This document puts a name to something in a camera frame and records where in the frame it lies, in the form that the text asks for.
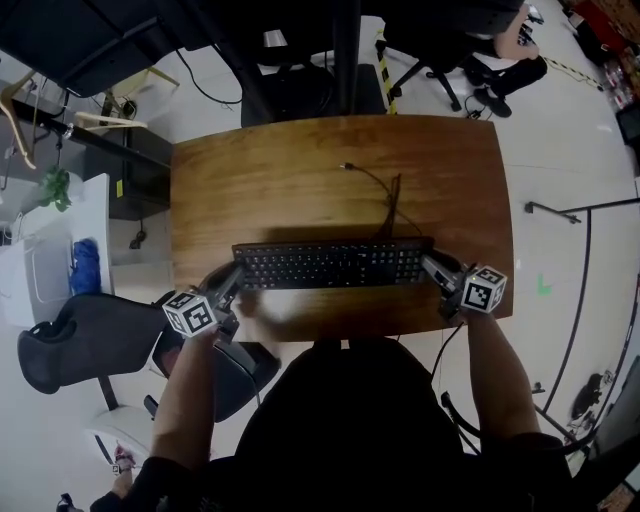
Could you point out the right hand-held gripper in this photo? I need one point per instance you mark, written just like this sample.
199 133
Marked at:
482 292

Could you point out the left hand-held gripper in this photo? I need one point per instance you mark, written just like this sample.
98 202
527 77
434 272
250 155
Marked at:
190 315

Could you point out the black keyboard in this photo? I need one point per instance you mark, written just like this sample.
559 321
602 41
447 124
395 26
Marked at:
330 265

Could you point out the person's left forearm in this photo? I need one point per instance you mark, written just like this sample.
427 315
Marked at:
185 400

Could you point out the person's right forearm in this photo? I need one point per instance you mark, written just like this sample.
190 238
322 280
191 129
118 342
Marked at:
500 380

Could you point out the black floor power plug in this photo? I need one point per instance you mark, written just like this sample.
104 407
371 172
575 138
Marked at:
138 241

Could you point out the black low cabinet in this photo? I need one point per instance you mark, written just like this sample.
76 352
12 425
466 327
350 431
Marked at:
145 180

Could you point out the blue cloth bundle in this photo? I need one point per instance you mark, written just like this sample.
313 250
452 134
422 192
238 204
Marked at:
85 267

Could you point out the black mesh office chair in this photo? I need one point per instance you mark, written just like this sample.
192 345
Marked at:
95 345

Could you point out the person's black clothed body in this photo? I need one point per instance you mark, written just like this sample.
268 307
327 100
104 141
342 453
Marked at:
350 430

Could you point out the black bundle on floor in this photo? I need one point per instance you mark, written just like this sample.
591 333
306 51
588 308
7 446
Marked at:
589 395

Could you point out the white side cabinet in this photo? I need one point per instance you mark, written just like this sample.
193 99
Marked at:
40 270

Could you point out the black clothes rack bar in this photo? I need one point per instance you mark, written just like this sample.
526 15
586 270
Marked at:
100 140

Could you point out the green potted plant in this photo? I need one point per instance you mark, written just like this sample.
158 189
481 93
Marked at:
56 187

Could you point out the yellow black striped strip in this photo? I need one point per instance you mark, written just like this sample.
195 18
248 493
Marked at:
386 75

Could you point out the wooden clothes hanger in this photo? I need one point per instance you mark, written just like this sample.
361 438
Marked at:
107 120
17 130

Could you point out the gold metal leg stand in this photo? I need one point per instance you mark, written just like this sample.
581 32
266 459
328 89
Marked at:
150 75

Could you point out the black swivel office chair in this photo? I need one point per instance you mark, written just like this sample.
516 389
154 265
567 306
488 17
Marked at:
440 45

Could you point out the black screen stand column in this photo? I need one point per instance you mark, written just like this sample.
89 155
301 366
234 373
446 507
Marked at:
347 50

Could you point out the small black monitor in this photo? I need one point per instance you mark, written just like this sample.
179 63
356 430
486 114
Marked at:
630 122

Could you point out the large black screen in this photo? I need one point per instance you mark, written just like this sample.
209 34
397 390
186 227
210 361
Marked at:
75 40

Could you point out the black rolling frame stand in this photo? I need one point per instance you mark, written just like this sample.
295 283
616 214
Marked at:
587 270

